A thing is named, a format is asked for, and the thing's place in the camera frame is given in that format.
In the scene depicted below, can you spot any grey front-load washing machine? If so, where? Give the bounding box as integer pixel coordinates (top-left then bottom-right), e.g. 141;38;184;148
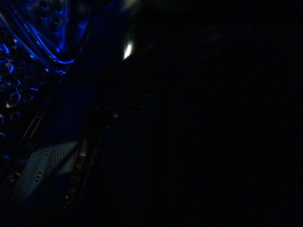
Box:
0;0;142;227

